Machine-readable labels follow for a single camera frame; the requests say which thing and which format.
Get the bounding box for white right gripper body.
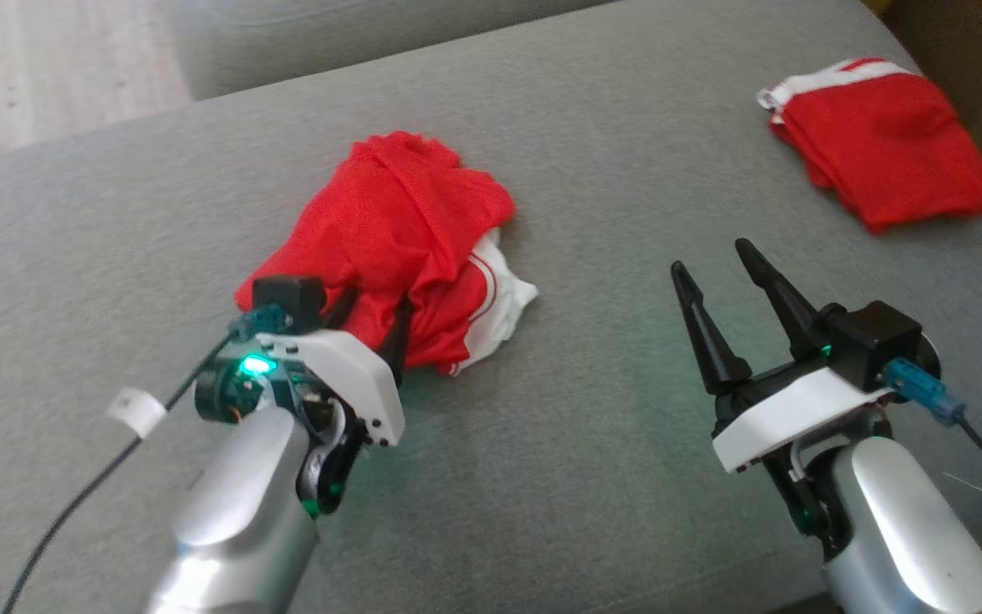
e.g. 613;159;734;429
711;356;894;476

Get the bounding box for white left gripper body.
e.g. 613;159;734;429
194;328;407;449

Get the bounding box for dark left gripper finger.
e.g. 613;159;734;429
321;286;361;333
378;294;414;391

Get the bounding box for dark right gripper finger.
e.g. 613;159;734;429
670;260;753;396
735;238;826;361

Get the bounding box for red jersey with white sleeves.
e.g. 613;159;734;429
234;130;540;378

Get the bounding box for red Bulls 23 shorts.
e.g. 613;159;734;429
755;57;982;234

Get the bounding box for large grey sofa seat cushion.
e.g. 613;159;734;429
0;0;982;614

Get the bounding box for small grey sofa cushion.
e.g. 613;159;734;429
171;0;620;101

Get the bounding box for blue cable connector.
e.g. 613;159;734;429
886;358;968;426
229;309;292;336

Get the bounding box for white cable clip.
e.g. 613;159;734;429
107;388;169;441

